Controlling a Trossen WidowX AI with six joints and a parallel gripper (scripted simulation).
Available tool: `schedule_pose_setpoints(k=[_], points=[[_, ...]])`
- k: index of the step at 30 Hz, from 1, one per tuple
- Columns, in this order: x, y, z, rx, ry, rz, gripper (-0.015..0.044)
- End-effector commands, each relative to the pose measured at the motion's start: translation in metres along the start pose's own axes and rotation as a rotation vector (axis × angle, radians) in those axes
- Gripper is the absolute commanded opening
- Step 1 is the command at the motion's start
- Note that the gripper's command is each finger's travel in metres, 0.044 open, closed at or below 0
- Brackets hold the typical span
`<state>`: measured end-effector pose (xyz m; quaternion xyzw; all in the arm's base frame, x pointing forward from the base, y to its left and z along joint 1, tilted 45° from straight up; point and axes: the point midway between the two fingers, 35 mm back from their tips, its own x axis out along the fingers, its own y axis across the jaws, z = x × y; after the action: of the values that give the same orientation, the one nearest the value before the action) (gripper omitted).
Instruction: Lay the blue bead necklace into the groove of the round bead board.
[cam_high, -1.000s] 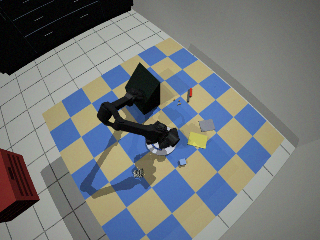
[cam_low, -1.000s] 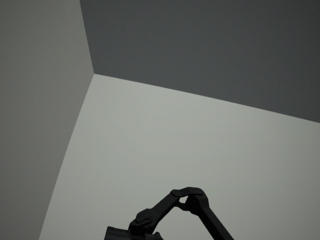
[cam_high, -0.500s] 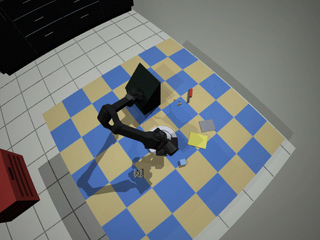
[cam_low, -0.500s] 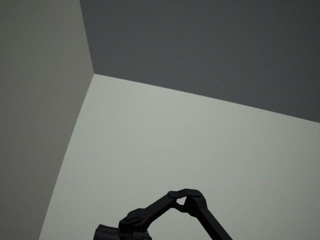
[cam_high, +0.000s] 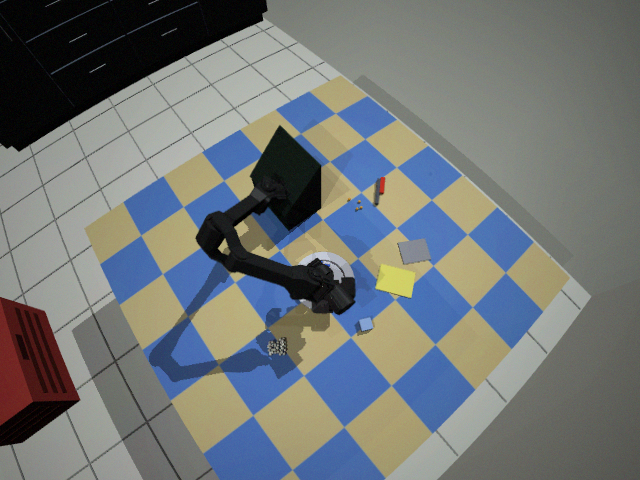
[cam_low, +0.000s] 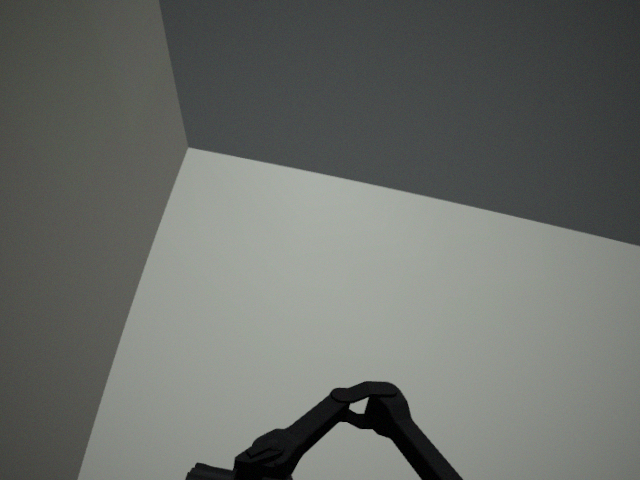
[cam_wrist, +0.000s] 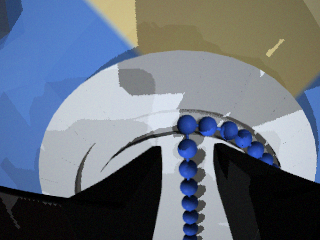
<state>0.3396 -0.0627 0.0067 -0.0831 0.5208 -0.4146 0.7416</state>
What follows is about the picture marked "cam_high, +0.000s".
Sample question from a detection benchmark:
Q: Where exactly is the yellow flat rectangular pad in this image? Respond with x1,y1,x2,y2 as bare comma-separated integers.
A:
375,264,416,298

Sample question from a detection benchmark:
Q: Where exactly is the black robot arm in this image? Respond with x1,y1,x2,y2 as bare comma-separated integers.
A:
196,176,356,315

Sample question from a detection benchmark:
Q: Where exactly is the white round bead board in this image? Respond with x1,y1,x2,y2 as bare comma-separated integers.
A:
298,252,355,309

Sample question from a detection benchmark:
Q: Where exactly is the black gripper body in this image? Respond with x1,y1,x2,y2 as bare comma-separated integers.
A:
289,277,356,300

